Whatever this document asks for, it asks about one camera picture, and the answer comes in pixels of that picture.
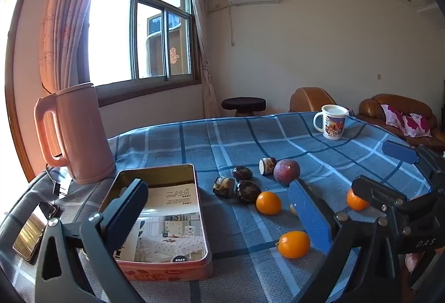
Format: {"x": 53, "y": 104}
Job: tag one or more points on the brown framed sliding window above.
{"x": 114, "y": 35}

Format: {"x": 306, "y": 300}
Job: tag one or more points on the brown leather sofa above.
{"x": 372, "y": 108}

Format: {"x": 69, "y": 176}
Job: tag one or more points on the red paper window decoration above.
{"x": 174, "y": 55}

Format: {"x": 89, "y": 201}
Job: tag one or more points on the pink electric kettle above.
{"x": 83, "y": 136}

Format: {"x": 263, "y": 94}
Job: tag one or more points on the white cartoon print mug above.
{"x": 333, "y": 127}

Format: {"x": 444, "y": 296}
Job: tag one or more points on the black round stool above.
{"x": 243, "y": 104}

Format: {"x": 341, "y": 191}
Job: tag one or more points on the pink floral cushion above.
{"x": 406, "y": 122}

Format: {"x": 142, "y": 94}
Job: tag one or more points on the wooden framed glass door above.
{"x": 14, "y": 80}

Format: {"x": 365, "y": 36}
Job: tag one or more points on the dark water chestnut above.
{"x": 242, "y": 173}
{"x": 247, "y": 191}

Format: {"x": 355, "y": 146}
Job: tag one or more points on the small orange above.
{"x": 268, "y": 203}
{"x": 356, "y": 203}
{"x": 293, "y": 244}

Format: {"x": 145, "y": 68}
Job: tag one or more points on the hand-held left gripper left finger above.
{"x": 127, "y": 216}

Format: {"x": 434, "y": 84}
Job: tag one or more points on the pink tin box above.
{"x": 156, "y": 272}

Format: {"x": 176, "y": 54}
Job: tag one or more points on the printed leaflet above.
{"x": 173, "y": 219}

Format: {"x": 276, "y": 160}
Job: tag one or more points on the purple passion fruit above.
{"x": 286, "y": 171}

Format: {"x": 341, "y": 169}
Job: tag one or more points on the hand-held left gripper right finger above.
{"x": 309, "y": 216}

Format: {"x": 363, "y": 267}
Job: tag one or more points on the blue plaid tablecloth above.
{"x": 243, "y": 136}

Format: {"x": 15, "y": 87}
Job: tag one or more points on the cut sugar cane piece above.
{"x": 268, "y": 165}
{"x": 224, "y": 186}

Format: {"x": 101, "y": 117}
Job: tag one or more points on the gold smartphone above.
{"x": 31, "y": 231}

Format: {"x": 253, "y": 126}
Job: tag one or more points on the narrow pink curtain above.
{"x": 205, "y": 63}

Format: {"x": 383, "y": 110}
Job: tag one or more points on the wide pink curtain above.
{"x": 69, "y": 18}

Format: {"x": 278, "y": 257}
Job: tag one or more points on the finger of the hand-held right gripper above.
{"x": 399, "y": 152}
{"x": 373, "y": 191}

